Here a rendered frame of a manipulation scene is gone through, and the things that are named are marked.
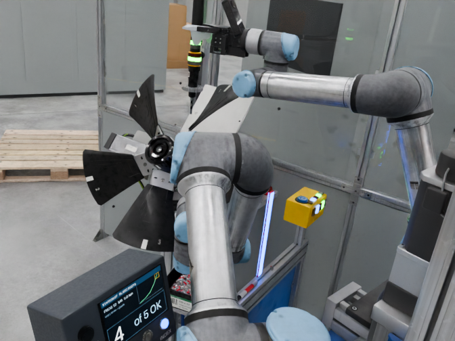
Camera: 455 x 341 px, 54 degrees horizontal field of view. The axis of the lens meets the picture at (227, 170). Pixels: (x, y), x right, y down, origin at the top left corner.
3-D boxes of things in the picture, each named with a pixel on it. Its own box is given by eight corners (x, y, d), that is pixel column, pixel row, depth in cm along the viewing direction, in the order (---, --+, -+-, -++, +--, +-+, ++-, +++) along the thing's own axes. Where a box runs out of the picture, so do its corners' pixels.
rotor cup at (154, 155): (162, 145, 178) (145, 130, 167) (195, 145, 172) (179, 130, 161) (155, 180, 173) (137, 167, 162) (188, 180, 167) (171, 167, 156)
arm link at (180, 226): (172, 245, 121) (173, 218, 118) (175, 225, 131) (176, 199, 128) (201, 247, 122) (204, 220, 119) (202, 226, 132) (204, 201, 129)
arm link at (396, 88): (403, 128, 102) (229, 104, 129) (416, 119, 110) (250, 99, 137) (410, 76, 98) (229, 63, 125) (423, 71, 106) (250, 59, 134)
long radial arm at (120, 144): (180, 163, 190) (166, 151, 181) (171, 178, 189) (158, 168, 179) (131, 145, 205) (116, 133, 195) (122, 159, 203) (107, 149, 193)
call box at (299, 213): (300, 208, 185) (304, 185, 181) (322, 217, 180) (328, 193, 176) (282, 222, 172) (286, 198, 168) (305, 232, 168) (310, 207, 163)
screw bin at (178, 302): (185, 268, 166) (185, 252, 164) (227, 281, 162) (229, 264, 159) (156, 303, 147) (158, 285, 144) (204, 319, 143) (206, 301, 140)
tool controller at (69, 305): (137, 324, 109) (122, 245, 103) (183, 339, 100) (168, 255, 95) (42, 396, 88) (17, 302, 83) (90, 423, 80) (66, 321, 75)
